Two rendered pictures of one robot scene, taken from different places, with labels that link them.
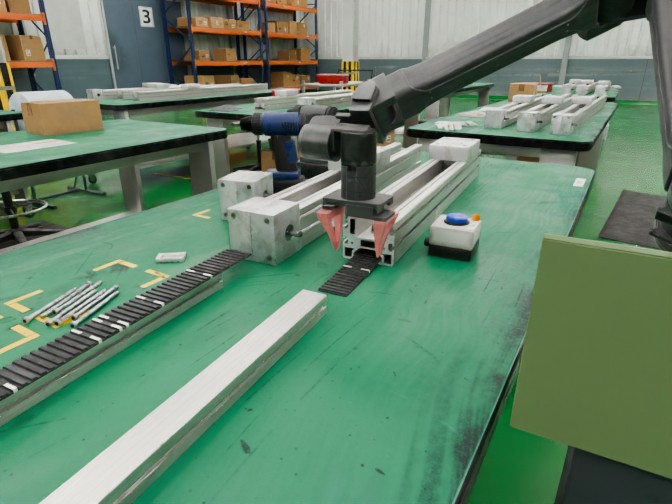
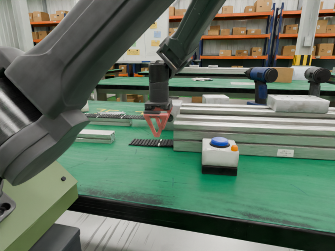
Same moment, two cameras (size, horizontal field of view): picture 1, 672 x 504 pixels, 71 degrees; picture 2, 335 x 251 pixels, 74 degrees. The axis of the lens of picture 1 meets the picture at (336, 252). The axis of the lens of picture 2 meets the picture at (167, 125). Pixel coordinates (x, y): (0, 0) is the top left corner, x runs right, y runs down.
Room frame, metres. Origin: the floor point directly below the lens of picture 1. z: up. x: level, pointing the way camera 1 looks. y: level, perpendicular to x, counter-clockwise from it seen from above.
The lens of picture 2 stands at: (0.57, -0.66, 1.04)
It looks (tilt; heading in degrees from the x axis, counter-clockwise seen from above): 17 degrees down; 72
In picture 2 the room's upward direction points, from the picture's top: straight up
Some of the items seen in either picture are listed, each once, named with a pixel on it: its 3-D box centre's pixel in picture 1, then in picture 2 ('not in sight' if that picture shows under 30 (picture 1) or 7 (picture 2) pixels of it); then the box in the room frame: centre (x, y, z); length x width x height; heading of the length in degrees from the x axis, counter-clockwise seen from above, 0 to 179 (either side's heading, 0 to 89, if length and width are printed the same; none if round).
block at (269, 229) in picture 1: (270, 230); (168, 115); (0.83, 0.12, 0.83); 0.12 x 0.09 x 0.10; 64
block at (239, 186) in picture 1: (251, 196); (215, 107); (1.07, 0.20, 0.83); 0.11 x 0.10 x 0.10; 73
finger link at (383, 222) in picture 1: (371, 228); (157, 120); (0.73, -0.06, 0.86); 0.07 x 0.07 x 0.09; 64
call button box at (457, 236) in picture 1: (450, 235); (218, 154); (0.84, -0.22, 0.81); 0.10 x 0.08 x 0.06; 64
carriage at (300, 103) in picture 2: (360, 163); (294, 106); (1.23, -0.06, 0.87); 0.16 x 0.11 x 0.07; 154
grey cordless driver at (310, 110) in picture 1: (308, 141); (310, 92); (1.48, 0.09, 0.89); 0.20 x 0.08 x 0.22; 58
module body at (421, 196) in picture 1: (429, 189); (318, 138); (1.15, -0.23, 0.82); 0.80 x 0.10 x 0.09; 154
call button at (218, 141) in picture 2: (456, 220); (219, 142); (0.84, -0.23, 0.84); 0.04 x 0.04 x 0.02
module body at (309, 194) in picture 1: (359, 181); (292, 120); (1.23, -0.06, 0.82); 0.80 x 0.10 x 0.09; 154
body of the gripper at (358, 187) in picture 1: (358, 185); (158, 94); (0.75, -0.04, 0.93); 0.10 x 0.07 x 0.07; 64
